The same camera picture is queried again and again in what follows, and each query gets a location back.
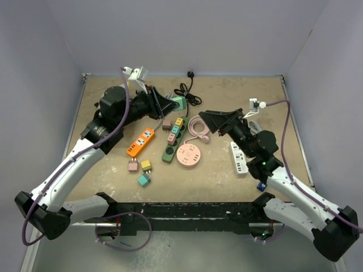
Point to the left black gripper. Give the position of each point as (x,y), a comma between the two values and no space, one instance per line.
(159,106)

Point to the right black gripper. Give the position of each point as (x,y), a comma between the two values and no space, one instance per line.
(215,119)

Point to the yellow usb charger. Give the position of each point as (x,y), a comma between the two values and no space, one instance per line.
(179,122)

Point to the teal usb charger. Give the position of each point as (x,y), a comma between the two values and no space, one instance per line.
(175,130)

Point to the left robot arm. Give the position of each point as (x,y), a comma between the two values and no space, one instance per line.
(45,207)

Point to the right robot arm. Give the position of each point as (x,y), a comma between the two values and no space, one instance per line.
(332,229)

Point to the orange power strip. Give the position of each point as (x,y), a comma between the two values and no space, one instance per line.
(141,143)

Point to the pink round power strip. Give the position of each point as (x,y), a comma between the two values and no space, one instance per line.
(188,155)

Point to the white power strip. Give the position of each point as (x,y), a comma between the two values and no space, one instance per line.
(239,159)

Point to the green power strip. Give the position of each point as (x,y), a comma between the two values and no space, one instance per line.
(170,150)

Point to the yellow charger front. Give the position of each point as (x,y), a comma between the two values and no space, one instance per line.
(146,166)

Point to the teal charger front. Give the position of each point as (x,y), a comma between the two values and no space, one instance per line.
(144,180)

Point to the blue box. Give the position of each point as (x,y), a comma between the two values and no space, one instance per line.
(261,187)

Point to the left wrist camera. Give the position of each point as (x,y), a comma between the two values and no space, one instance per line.
(136,76)

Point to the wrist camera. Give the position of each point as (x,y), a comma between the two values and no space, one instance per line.
(254,106)
(136,76)

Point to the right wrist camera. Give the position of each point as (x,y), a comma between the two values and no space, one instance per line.
(254,106)

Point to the black base frame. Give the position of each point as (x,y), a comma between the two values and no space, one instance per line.
(240,218)

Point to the aluminium rail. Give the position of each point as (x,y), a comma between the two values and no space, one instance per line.
(29,258)

